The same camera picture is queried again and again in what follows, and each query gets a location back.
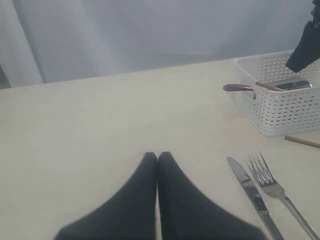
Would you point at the silver table knife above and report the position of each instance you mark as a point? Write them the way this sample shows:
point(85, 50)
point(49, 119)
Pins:
point(255, 198)

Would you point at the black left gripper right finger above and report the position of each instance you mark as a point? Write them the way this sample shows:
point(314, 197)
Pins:
point(187, 214)

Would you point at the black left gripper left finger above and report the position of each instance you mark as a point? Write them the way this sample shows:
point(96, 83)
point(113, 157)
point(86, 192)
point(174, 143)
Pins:
point(128, 215)

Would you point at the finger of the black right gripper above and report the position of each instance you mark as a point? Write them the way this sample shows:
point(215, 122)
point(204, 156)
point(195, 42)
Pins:
point(307, 50)

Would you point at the white perforated plastic basket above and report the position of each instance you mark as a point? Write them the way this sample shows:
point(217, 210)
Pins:
point(278, 113)

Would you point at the silver fork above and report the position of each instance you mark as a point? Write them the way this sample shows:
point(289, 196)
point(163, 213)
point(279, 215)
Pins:
point(266, 180)

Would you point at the wooden chopstick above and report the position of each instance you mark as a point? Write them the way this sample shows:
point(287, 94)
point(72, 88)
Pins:
point(302, 141)
point(269, 87)

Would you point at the dark red wooden spoon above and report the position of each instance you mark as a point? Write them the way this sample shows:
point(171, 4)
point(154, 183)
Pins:
point(237, 88)

